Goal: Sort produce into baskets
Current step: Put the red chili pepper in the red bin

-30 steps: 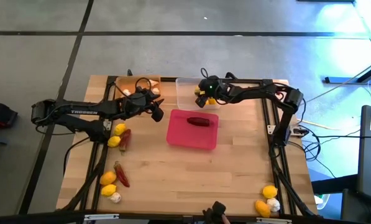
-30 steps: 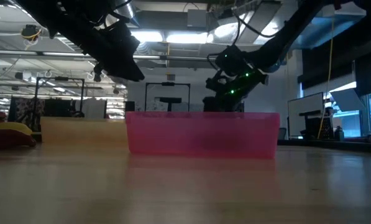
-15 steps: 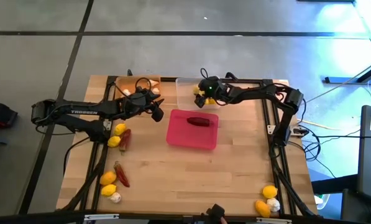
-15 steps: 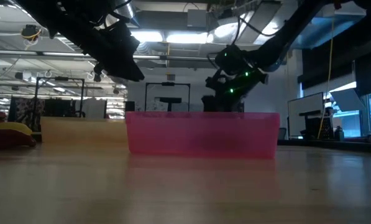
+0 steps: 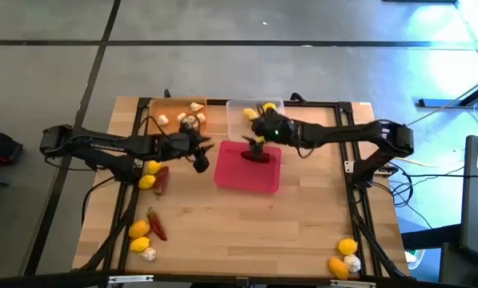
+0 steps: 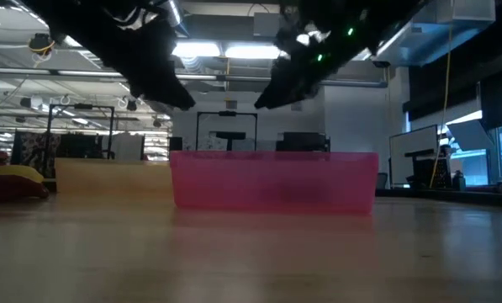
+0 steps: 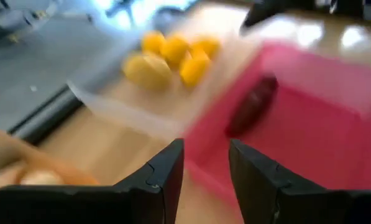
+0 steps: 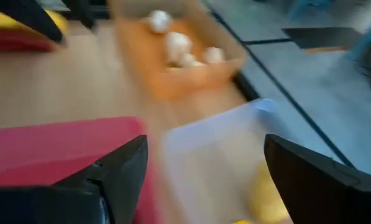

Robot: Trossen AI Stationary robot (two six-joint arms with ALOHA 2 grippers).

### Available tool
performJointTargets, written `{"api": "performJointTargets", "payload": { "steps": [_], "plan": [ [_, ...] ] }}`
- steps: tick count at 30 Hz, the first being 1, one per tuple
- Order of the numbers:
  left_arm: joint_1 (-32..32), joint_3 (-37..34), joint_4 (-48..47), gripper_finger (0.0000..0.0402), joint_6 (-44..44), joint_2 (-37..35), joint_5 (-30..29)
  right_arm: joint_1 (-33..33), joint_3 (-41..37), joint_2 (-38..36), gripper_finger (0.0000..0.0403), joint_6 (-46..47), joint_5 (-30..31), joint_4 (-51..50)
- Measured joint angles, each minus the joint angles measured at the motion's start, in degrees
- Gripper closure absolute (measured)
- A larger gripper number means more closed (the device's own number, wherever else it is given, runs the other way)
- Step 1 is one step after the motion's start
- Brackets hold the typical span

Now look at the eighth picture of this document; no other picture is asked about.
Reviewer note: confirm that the dark flat floor plate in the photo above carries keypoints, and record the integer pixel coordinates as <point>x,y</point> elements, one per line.
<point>322,37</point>

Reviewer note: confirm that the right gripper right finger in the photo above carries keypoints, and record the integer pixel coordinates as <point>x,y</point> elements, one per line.
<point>328,202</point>

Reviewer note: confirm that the clear plastic bin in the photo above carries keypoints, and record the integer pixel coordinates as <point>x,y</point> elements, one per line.
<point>210,161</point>

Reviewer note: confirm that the pink plastic bin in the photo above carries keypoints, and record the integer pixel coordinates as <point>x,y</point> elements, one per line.
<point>48,149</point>

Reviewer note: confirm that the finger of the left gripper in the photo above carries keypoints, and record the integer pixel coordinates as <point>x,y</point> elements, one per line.
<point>33,17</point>
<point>81,12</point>

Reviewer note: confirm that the orange translucent plastic bin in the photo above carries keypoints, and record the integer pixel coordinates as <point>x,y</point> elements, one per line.
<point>185,84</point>

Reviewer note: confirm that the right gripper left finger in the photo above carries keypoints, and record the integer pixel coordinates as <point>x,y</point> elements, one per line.
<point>48,205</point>

